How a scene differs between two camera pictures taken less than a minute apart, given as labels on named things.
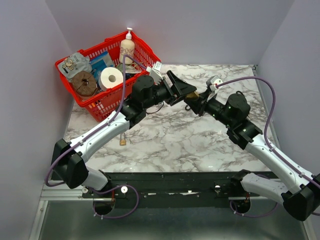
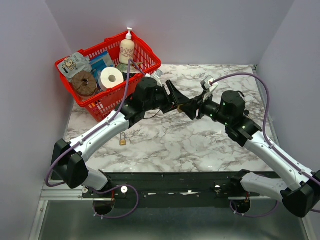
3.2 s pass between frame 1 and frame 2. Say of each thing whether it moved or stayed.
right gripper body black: stayed
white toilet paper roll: stayed
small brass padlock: stayed
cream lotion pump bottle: stayed
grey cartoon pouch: stayed
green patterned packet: stayed
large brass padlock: moved
